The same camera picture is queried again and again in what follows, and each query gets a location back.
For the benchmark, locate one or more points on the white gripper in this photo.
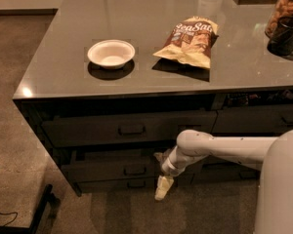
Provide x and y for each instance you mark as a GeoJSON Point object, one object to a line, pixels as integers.
{"type": "Point", "coordinates": [166, 167]}

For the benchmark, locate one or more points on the dark drawer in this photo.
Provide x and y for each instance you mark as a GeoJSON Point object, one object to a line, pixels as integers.
{"type": "Point", "coordinates": [120, 184]}
{"type": "Point", "coordinates": [125, 128]}
{"type": "Point", "coordinates": [112, 165]}
{"type": "Point", "coordinates": [254, 120]}
{"type": "Point", "coordinates": [215, 162]}
{"type": "Point", "coordinates": [224, 174]}

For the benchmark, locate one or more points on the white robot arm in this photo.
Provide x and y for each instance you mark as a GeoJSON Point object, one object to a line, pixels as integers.
{"type": "Point", "coordinates": [272, 156]}

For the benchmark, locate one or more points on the dark counter cabinet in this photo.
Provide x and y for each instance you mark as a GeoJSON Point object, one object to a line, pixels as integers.
{"type": "Point", "coordinates": [61, 82]}

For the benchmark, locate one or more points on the white paper bowl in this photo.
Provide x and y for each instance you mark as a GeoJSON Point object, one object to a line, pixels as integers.
{"type": "Point", "coordinates": [111, 54]}

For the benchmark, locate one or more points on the sea salt chip bag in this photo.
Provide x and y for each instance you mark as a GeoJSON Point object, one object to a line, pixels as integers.
{"type": "Point", "coordinates": [190, 42]}

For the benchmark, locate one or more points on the black mesh cup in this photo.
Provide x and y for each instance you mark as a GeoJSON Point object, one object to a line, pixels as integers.
{"type": "Point", "coordinates": [281, 42]}

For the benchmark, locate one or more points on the glass jar of nuts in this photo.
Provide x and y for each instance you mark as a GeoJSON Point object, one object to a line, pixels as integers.
{"type": "Point", "coordinates": [282, 8]}

